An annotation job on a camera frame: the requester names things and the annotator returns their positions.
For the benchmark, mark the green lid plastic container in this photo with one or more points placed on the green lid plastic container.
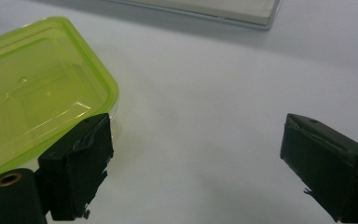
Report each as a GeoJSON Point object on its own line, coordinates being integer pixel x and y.
{"type": "Point", "coordinates": [40, 93]}

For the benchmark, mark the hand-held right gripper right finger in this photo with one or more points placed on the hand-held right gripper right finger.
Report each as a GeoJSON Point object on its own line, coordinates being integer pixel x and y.
{"type": "Point", "coordinates": [326, 171]}

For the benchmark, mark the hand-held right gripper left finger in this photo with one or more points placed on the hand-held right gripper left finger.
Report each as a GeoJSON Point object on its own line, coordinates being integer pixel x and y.
{"type": "Point", "coordinates": [74, 168]}

